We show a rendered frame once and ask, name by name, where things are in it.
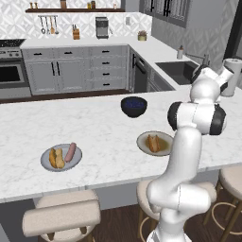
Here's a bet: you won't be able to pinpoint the white paper towel roll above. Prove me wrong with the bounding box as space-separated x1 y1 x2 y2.
221 57 242 98

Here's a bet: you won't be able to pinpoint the grey soap dispenser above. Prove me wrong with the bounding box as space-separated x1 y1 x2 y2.
176 44 185 61

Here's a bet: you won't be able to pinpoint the grey plate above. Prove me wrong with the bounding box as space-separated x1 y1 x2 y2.
40 143 84 173
135 130 175 158

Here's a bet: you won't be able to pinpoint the dark blue bowl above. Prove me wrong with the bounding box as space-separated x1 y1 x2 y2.
120 95 148 119

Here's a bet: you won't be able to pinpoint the black dishwasher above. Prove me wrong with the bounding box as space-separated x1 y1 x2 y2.
130 51 149 95

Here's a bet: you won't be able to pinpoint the grey sink cupboard run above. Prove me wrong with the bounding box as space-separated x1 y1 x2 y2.
147 67 177 94

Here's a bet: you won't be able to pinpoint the grey base cupboards run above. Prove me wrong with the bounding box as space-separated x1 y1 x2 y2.
21 44 130 96

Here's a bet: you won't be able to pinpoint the grey tap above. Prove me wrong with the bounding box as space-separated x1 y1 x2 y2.
184 52 211 67

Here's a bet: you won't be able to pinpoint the pink sausage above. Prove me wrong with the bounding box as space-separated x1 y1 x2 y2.
63 142 78 164

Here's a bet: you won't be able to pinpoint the wooden knife block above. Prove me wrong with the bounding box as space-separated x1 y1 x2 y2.
71 24 81 41

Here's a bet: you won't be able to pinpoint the hanging ladle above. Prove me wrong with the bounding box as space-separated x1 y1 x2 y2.
39 16 46 35

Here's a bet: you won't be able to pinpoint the grey glass-front wall cupboards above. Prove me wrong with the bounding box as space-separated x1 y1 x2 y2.
138 0 192 29

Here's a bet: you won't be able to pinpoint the beige cushioned stool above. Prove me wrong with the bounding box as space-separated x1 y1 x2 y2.
21 188 102 242
135 179 218 242
202 164 242 242

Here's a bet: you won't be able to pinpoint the yellow-orange hot dog bun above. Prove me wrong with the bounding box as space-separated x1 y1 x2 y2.
48 147 66 170

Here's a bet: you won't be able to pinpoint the dark wooden wall shelf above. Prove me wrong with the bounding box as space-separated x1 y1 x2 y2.
25 8 127 14

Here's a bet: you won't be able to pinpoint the hanging wooden spatula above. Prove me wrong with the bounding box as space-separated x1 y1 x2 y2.
49 16 56 35

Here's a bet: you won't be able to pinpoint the orange-brown hot dog bun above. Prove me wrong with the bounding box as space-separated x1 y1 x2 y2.
147 133 162 154

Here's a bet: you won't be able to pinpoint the hanging metal utensil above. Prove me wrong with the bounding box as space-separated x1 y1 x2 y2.
53 16 60 35
44 16 51 35

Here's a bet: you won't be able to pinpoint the grey coffee machine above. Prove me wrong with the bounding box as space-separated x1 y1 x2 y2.
95 16 113 41

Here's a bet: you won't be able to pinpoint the steel stove with oven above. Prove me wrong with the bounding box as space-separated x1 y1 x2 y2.
0 38 33 101

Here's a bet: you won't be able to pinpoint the potted plant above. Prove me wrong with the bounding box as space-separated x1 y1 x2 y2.
137 29 148 43

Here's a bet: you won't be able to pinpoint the dark sink basin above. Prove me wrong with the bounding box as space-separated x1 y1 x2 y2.
154 60 200 86

